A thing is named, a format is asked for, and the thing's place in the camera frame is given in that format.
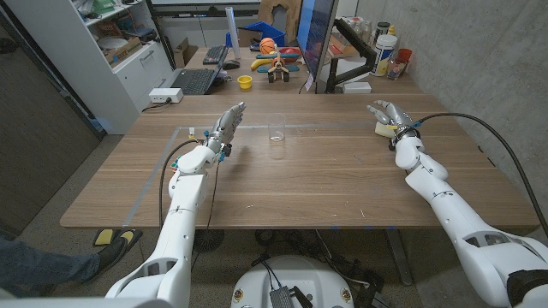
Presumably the black laptop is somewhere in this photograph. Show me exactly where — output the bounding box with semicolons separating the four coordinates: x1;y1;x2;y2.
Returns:
170;44;230;96

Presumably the black framed whiteboard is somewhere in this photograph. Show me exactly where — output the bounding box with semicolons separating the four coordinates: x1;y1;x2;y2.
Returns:
152;0;262;18

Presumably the yellow black slipper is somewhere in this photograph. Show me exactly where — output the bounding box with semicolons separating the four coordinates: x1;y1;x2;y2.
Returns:
92;228;116;247
115;228;144;252

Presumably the yellow toy banana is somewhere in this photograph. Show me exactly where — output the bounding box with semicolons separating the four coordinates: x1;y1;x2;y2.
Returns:
250;57;273;72

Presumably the clear plastic cup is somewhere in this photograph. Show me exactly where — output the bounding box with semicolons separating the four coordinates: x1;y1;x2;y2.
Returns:
265;112;287;143

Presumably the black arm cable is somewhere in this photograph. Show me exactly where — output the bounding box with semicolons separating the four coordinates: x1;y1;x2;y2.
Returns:
417;112;548;239
158;139;202;230

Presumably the white power strip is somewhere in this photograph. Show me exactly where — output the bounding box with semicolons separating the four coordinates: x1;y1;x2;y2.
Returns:
148;87;184;104

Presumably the open cardboard box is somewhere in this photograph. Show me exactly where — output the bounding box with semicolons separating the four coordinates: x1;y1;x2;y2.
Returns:
173;37;199;68

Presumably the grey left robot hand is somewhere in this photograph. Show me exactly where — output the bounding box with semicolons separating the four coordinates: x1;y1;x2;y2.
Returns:
205;101;247;155

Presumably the cardboard box with print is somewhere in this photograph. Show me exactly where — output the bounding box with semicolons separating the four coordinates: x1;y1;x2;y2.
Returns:
104;36;143;65

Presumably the flat white box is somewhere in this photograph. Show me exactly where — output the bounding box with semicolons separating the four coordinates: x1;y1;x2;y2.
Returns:
342;81;372;95

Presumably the black computer monitor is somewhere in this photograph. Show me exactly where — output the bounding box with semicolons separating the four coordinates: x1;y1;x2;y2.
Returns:
295;0;339;82

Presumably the red bowl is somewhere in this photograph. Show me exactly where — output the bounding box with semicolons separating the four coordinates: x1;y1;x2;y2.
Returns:
277;46;302;64

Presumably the pale yellow sponge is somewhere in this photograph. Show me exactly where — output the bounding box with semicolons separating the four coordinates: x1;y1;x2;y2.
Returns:
374;121;397;139

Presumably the small orange basketball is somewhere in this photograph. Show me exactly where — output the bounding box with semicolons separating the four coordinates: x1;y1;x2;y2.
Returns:
259;37;277;56

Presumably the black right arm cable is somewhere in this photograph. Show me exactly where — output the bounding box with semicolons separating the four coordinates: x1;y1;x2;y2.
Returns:
417;112;548;239

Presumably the grey table leg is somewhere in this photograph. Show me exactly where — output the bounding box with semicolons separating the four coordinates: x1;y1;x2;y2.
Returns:
384;228;414;287

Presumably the person leg in jeans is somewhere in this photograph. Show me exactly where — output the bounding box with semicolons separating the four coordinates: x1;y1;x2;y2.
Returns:
0;238;100;299

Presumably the black shoe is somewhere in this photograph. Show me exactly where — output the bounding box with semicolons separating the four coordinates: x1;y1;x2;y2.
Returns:
80;236;128;284

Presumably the wooden toy airplane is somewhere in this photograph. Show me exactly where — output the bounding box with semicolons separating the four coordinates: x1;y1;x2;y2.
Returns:
255;42;301;84

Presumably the black lid jar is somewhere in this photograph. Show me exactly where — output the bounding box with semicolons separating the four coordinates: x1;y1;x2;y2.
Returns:
374;21;391;44

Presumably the black keyboard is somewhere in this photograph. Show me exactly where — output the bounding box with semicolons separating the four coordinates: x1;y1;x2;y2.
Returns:
202;44;229;66

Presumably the blue plastic bin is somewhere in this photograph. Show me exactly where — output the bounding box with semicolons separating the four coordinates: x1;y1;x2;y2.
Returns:
225;21;287;49

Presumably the brown cardboard sheet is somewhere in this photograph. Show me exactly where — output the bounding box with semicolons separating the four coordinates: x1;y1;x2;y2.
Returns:
256;0;303;33

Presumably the white paper roll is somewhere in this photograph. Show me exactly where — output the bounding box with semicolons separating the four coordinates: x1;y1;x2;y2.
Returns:
224;6;242;61

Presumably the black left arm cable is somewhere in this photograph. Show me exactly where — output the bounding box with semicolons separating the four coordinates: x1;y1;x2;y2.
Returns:
158;139;202;230

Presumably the black round fan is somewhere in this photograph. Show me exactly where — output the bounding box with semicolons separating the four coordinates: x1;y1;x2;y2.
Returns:
192;229;225;253

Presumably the white cylindrical container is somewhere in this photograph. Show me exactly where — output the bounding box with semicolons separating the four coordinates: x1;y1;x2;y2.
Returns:
370;33;399;78

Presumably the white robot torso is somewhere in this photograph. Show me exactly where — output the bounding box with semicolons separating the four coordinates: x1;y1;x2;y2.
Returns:
230;255;355;308

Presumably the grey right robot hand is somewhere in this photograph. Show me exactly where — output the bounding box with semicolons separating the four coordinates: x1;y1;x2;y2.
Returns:
366;99;420;142

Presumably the clear glass jar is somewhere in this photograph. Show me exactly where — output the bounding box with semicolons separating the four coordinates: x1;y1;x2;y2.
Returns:
387;57;408;81

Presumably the white shelf cabinet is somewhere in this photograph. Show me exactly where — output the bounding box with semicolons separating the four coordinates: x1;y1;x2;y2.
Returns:
3;0;179;136

